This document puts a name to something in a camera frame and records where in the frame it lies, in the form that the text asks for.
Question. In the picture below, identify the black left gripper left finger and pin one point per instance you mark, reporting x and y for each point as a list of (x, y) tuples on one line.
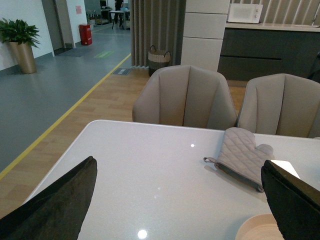
[(58, 211)]

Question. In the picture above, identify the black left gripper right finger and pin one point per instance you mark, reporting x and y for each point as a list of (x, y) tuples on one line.
[(294, 203)]

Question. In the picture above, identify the beige round plate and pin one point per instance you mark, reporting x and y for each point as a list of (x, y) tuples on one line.
[(259, 227)]

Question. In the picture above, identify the grey quilted oven mitt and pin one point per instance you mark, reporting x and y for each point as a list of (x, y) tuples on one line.
[(241, 158)]

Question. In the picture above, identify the beige chair right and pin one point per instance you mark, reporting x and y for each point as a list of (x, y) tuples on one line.
[(281, 104)]

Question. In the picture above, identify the beige chair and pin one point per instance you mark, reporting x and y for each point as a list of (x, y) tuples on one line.
[(186, 95), (281, 104)]

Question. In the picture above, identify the beige chair left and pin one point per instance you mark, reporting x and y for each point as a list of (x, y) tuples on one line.
[(186, 95)]

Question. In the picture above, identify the grey kitchen cabinet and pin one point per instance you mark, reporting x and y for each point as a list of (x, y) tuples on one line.
[(255, 50)]

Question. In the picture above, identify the potted green plant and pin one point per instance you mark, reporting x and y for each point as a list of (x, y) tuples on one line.
[(21, 37)]

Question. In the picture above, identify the woven storage basket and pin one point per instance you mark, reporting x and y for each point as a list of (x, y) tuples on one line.
[(157, 59)]

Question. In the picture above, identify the red bin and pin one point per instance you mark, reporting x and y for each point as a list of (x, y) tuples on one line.
[(85, 34)]

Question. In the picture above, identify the white microwave oven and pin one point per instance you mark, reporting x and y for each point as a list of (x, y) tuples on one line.
[(244, 13)]

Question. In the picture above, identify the white tall cabinet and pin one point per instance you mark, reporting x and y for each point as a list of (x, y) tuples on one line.
[(203, 33)]

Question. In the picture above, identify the distant white table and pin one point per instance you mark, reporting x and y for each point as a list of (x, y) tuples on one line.
[(125, 16)]

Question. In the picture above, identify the grey curtain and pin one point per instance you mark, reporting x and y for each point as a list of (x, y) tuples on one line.
[(158, 23)]

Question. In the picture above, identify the standing person in black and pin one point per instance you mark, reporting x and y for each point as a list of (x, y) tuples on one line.
[(118, 4)]

